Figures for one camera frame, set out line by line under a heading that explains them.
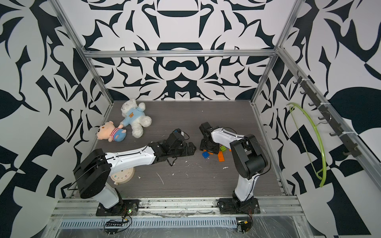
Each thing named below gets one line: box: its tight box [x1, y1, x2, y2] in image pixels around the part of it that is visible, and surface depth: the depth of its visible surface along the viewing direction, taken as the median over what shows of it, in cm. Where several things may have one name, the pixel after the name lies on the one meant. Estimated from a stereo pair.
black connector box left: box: [104, 221, 124, 235], surface depth 73 cm
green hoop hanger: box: [286, 102, 327, 188], surface depth 64 cm
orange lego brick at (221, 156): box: [217, 150, 225, 163], surface depth 91 cm
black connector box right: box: [235, 216, 254, 234], surface depth 73 cm
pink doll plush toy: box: [95, 120, 127, 143], surface depth 96 cm
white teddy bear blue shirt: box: [119, 99, 152, 139], surface depth 103 cm
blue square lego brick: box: [201, 151, 210, 159], surface depth 93 cm
